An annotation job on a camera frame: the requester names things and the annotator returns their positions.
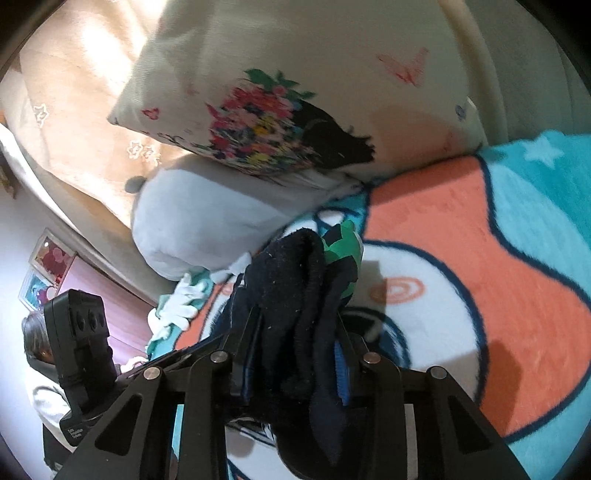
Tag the framed picture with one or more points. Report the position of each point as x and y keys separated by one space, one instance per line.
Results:
x=34 y=293
x=53 y=256

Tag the person's body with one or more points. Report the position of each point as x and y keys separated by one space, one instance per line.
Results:
x=41 y=392

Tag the grey plush toy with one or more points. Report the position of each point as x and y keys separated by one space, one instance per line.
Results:
x=207 y=217

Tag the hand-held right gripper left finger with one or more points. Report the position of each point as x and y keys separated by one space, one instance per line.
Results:
x=247 y=376

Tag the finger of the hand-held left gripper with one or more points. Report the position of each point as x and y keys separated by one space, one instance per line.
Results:
x=184 y=355

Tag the beige star curtain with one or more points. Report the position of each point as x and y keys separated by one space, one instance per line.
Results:
x=69 y=92

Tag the turquoise printed blanket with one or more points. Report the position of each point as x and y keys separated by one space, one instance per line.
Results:
x=508 y=258

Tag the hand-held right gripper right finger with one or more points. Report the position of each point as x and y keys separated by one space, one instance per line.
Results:
x=342 y=378

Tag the dark navy pants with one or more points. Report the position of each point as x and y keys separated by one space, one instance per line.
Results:
x=295 y=314

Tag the floral print pillow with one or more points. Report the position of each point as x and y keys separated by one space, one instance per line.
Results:
x=323 y=69

